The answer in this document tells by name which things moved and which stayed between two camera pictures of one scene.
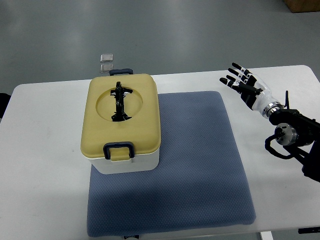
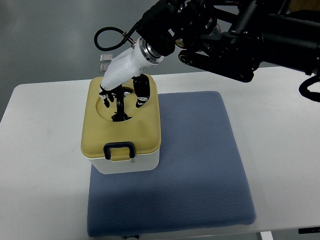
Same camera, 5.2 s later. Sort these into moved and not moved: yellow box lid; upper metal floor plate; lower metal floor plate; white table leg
Moved: yellow box lid
Not moved: upper metal floor plate; lower metal floor plate; white table leg
